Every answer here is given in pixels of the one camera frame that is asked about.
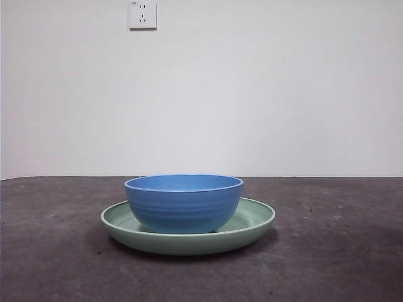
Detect pale green round plate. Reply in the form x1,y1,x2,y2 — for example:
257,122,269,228
100,197,276,256

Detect white wall power socket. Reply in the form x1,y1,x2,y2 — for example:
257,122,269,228
128,0,158,31

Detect blue ribbed bowl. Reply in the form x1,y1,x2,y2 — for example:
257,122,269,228
123,174,245,235

